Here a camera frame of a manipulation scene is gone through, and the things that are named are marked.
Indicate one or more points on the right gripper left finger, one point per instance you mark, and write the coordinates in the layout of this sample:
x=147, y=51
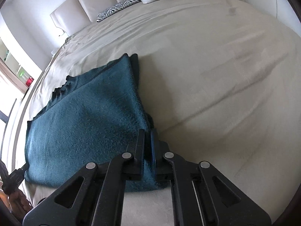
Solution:
x=134, y=158

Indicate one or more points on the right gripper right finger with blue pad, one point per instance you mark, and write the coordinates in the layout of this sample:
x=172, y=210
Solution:
x=160, y=167

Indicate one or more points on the dark green knitted sweater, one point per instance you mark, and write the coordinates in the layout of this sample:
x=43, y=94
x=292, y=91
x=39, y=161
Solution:
x=91, y=118

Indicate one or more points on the left hand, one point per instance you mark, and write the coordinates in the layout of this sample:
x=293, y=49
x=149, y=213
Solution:
x=20, y=206

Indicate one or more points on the red box on shelf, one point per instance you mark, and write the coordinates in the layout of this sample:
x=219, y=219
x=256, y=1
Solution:
x=29, y=81

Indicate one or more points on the beige bed cover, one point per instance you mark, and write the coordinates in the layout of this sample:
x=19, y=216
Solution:
x=220, y=79

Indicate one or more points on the green item on shelf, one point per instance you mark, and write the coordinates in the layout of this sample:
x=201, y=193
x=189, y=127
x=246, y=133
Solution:
x=22, y=74

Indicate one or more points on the zebra print pillow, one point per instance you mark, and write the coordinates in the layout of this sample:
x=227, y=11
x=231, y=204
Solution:
x=116, y=8

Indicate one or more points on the cream padded headboard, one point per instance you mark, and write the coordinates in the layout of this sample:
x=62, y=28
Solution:
x=73, y=15

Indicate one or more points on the white wall shelf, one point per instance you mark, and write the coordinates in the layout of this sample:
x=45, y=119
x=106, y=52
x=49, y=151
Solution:
x=9, y=68

